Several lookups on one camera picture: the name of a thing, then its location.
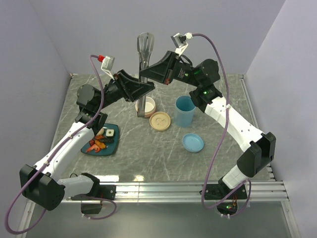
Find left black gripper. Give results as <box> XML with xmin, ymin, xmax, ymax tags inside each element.
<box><xmin>96</xmin><ymin>69</ymin><xmax>156</xmax><ymax>111</ymax></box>

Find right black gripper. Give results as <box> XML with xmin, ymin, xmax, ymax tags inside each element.
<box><xmin>139</xmin><ymin>52</ymin><xmax>202</xmax><ymax>88</ymax></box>

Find metal serving tongs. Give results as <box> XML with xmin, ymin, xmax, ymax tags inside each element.
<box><xmin>137</xmin><ymin>32</ymin><xmax>155</xmax><ymax>118</ymax></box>

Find blue tall cup container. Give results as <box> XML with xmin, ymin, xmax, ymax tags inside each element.
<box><xmin>174</xmin><ymin>95</ymin><xmax>196</xmax><ymax>127</ymax></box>

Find white sushi roll piece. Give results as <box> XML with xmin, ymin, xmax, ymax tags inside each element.
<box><xmin>106</xmin><ymin>129</ymin><xmax>115</xmax><ymax>137</ymax></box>

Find dark seaweed sushi roll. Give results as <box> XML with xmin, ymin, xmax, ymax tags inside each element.
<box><xmin>99</xmin><ymin>137</ymin><xmax>114</xmax><ymax>144</ymax></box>

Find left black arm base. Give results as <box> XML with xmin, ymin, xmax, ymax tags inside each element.
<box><xmin>81</xmin><ymin>184</ymin><xmax>116</xmax><ymax>215</ymax></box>

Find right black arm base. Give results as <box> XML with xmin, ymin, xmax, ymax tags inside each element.
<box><xmin>204</xmin><ymin>184</ymin><xmax>251</xmax><ymax>218</ymax></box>

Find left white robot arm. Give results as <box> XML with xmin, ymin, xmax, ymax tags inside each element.
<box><xmin>19</xmin><ymin>70</ymin><xmax>155</xmax><ymax>211</ymax></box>

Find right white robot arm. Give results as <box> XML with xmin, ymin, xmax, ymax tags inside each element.
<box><xmin>139</xmin><ymin>51</ymin><xmax>276</xmax><ymax>198</ymax></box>

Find pink white bowl container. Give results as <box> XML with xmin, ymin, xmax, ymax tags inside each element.
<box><xmin>144</xmin><ymin>96</ymin><xmax>157</xmax><ymax>118</ymax></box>

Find beige round lid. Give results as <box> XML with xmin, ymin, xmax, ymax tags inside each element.
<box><xmin>149</xmin><ymin>112</ymin><xmax>171</xmax><ymax>131</ymax></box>

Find teal square plate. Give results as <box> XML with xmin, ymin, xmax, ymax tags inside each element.
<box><xmin>81</xmin><ymin>123</ymin><xmax>120</xmax><ymax>157</ymax></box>

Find orange fried food piece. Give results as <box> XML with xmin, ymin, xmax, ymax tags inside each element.
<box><xmin>95</xmin><ymin>140</ymin><xmax>106</xmax><ymax>149</ymax></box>

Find red shrimp piece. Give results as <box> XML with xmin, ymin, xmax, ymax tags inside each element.
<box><xmin>86</xmin><ymin>144</ymin><xmax>101</xmax><ymax>153</ymax></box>

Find blue round lid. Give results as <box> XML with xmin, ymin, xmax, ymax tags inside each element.
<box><xmin>182</xmin><ymin>133</ymin><xmax>204</xmax><ymax>153</ymax></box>

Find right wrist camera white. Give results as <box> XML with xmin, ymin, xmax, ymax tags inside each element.
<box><xmin>171</xmin><ymin>32</ymin><xmax>193</xmax><ymax>56</ymax></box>

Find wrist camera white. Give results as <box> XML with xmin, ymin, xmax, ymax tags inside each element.
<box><xmin>171</xmin><ymin>32</ymin><xmax>193</xmax><ymax>56</ymax></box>
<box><xmin>98</xmin><ymin>55</ymin><xmax>115</xmax><ymax>79</ymax></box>

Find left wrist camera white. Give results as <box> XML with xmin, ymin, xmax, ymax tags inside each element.
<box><xmin>98</xmin><ymin>55</ymin><xmax>115</xmax><ymax>79</ymax></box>

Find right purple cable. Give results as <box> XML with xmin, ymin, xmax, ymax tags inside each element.
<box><xmin>192</xmin><ymin>33</ymin><xmax>252</xmax><ymax>219</ymax></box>

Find aluminium mounting rail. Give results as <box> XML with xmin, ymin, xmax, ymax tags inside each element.
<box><xmin>14</xmin><ymin>74</ymin><xmax>302</xmax><ymax>238</ymax></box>

